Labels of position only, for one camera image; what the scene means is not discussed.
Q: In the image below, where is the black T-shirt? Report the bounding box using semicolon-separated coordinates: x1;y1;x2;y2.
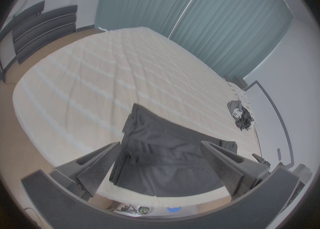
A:
109;103;238;197

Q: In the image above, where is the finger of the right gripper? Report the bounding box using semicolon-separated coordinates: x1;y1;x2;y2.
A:
251;153;272;168

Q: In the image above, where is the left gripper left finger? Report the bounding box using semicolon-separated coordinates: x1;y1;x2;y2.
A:
50;141;122;201

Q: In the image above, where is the bed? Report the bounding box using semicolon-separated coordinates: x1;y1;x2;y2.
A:
12;26;295;206

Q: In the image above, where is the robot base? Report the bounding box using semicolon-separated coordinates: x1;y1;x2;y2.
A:
107;202;190;217

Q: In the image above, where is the blue-green curtain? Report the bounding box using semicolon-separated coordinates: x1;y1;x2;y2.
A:
170;0;294;79
95;0;211;40

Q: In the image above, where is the black chest of drawers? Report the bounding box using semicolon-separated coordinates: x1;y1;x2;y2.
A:
0;0;78;65

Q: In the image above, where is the white printed pillow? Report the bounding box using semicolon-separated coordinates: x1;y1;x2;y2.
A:
229;82;257;128

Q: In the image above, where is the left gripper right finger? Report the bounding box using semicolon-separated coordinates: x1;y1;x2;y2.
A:
200;141;269;196

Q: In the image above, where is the grey bedside table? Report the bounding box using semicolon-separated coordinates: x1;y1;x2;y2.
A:
224;74;247;90

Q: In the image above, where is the pile of clothes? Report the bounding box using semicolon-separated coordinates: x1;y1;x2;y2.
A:
227;100;253;131

